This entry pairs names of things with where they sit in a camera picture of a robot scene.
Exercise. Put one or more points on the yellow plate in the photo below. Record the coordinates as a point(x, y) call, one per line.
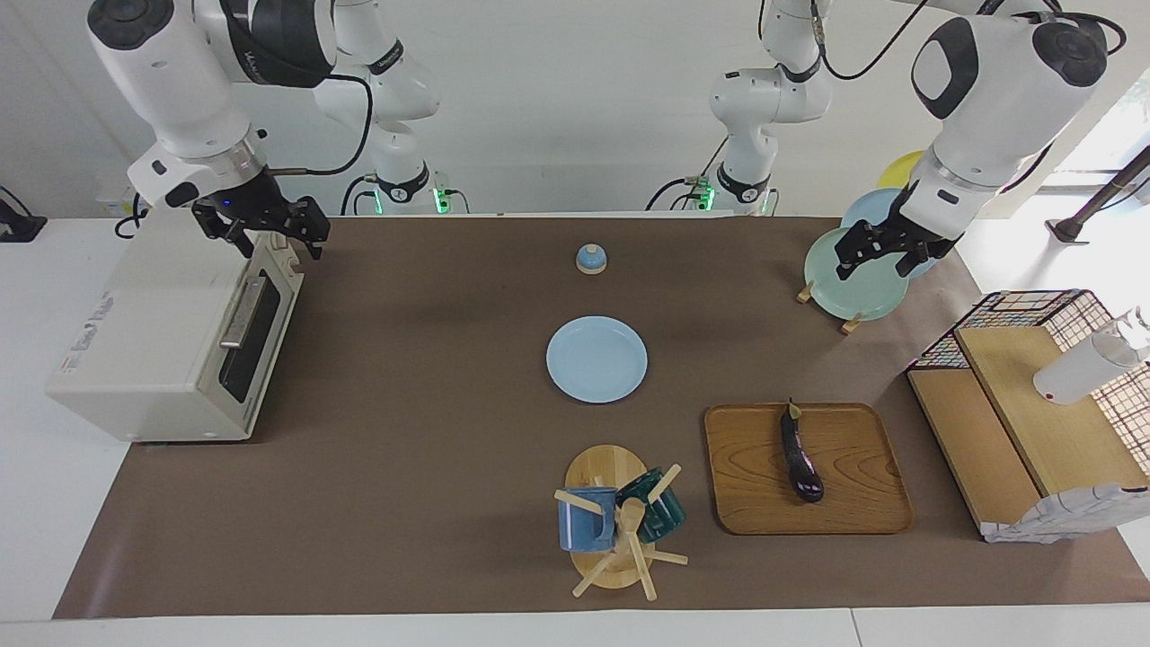
point(898, 171)

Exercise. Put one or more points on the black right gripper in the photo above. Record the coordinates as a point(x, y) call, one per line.
point(252, 205)

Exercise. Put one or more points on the dark purple eggplant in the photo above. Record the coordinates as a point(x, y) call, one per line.
point(800, 458)

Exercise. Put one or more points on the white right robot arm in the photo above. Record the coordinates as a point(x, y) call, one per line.
point(162, 72)

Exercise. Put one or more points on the wooden mug tree stand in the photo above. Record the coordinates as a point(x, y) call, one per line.
point(606, 467)

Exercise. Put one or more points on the dark green mug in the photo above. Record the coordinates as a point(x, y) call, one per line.
point(665, 517)

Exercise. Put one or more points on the black pole stand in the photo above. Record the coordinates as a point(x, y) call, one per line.
point(1096, 202)

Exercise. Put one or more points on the wooden stepped shelf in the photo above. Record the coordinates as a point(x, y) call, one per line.
point(1033, 404)

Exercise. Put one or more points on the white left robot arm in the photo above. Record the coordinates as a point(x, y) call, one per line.
point(997, 90)

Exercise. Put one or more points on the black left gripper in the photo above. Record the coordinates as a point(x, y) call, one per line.
point(907, 238)

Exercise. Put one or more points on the blue mug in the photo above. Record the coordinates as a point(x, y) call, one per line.
point(584, 530)

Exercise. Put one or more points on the large light blue plate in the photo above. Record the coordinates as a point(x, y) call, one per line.
point(867, 207)

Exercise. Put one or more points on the black desk device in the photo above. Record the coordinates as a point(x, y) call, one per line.
point(18, 225)

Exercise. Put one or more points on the white bottle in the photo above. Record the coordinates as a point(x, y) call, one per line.
point(1078, 373)

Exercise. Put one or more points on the cream toaster oven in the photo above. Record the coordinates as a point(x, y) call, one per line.
point(135, 341)

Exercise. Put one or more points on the pale green plate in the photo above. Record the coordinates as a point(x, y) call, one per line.
point(862, 288)

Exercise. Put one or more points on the large brown table mat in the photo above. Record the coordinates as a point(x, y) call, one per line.
point(449, 404)

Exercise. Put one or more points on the rectangular wooden tray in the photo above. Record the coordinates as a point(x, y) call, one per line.
point(853, 485)

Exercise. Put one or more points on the wooden plate rack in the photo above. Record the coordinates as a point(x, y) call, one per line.
point(804, 292)

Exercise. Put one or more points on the toaster oven glass door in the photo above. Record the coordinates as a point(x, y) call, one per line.
point(278, 305)

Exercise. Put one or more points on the small light blue plate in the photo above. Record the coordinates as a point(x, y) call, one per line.
point(597, 359)

